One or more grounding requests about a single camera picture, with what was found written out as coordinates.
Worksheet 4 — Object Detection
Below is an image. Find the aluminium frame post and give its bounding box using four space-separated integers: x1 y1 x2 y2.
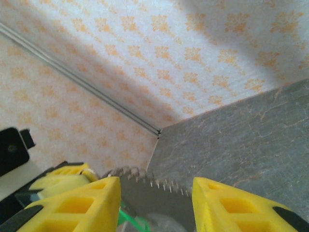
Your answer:
0 21 162 140

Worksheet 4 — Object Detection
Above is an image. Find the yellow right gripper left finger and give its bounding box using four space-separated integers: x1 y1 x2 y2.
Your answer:
4 175 122 232

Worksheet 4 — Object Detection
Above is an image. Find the silver metal split keyring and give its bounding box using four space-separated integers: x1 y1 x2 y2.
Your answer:
80 167 96 176

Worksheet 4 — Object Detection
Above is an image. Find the green key tag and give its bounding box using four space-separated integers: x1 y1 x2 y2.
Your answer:
117 202 152 232

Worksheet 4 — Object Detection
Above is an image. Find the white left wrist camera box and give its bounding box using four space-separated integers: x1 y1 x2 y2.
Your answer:
0 127 50 201

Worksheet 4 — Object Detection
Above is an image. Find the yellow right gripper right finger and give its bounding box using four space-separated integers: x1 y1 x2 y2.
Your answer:
192 176 309 232

